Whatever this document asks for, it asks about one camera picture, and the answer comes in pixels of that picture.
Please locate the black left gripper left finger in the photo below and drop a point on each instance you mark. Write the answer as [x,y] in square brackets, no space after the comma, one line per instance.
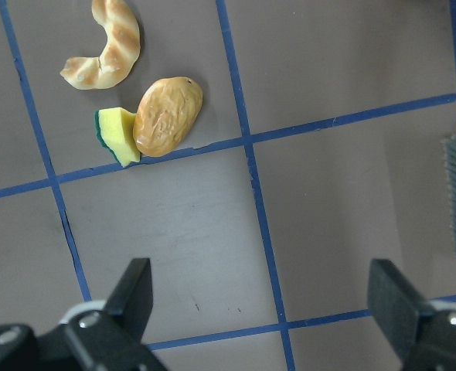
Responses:
[94,337]

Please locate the yellow green sponge piece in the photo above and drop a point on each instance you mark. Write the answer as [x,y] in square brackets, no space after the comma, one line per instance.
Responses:
[114,131]

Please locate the toy croissant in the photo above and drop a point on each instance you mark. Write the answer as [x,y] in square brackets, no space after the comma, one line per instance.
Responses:
[120,53]

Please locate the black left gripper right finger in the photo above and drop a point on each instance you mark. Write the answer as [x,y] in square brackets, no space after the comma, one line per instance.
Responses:
[421,332]

